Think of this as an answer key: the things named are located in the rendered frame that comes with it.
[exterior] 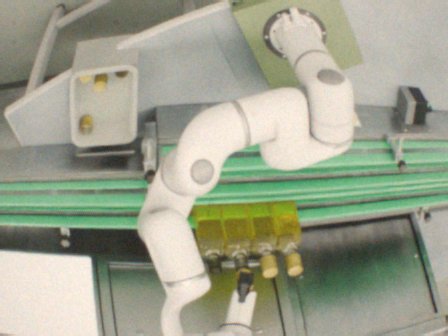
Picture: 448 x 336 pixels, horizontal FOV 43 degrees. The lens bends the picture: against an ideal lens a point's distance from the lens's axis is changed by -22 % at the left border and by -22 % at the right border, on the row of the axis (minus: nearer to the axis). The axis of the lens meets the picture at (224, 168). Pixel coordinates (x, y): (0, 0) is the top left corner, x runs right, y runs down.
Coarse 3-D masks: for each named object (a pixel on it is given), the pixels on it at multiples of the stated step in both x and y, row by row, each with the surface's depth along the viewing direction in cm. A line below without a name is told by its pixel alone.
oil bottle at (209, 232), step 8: (192, 208) 163; (200, 208) 158; (208, 208) 159; (216, 208) 159; (200, 216) 157; (208, 216) 157; (216, 216) 157; (200, 224) 155; (208, 224) 155; (216, 224) 155; (200, 232) 153; (208, 232) 153; (216, 232) 153; (200, 240) 151; (208, 240) 151; (216, 240) 151; (224, 240) 152; (200, 248) 152; (208, 248) 151; (216, 248) 151; (224, 248) 153
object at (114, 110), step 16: (80, 80) 155; (112, 80) 157; (128, 80) 157; (80, 96) 158; (96, 96) 159; (112, 96) 160; (128, 96) 161; (80, 112) 161; (96, 112) 162; (112, 112) 163; (128, 112) 164; (96, 128) 163; (112, 128) 163; (128, 128) 163; (80, 144) 159; (96, 144) 160
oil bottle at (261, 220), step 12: (252, 204) 160; (264, 204) 161; (252, 216) 158; (264, 216) 158; (252, 228) 155; (264, 228) 155; (252, 240) 154; (264, 240) 152; (276, 240) 153; (252, 252) 156
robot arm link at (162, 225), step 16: (160, 176) 128; (160, 192) 128; (176, 192) 128; (144, 208) 127; (160, 208) 120; (176, 208) 128; (144, 224) 119; (160, 224) 116; (176, 224) 117; (144, 240) 121; (160, 240) 116; (176, 240) 117; (192, 240) 119; (160, 256) 117; (176, 256) 117; (192, 256) 118; (160, 272) 119; (176, 272) 117; (192, 272) 117
